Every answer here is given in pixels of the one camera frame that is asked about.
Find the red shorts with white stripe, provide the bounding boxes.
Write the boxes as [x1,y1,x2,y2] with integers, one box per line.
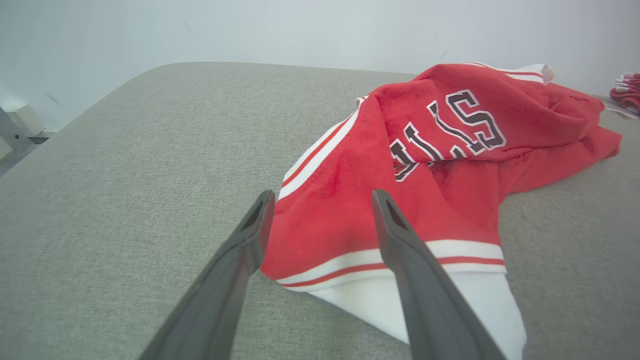
[610,73,640,113]

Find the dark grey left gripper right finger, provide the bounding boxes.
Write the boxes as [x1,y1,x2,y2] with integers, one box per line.
[372,189,507,360]

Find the grey metal frame bar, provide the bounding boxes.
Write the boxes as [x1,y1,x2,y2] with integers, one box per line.
[0,106,33,152]

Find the red white basketball jersey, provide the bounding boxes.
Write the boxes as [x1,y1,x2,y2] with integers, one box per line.
[260,62,639,360]

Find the small white box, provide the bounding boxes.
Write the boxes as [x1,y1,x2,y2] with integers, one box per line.
[6,102,46,138]

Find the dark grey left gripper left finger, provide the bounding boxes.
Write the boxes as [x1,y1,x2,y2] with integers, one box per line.
[139,190,276,360]

